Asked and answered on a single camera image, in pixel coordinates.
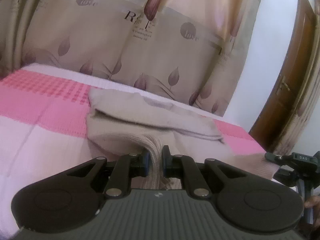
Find pink checkered bed sheet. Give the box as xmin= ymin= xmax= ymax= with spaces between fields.
xmin=1 ymin=63 xmax=265 ymax=239

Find brown wooden door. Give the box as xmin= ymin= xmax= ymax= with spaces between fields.
xmin=249 ymin=0 xmax=319 ymax=155

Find person's hand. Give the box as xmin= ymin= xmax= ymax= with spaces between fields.
xmin=304 ymin=196 xmax=320 ymax=209

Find brass door handle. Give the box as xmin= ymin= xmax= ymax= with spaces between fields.
xmin=276 ymin=76 xmax=290 ymax=95

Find beige leaf print curtain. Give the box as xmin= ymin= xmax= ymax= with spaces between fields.
xmin=1 ymin=0 xmax=260 ymax=116

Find beige knit sweater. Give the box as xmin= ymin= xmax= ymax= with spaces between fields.
xmin=86 ymin=88 xmax=279 ymax=190

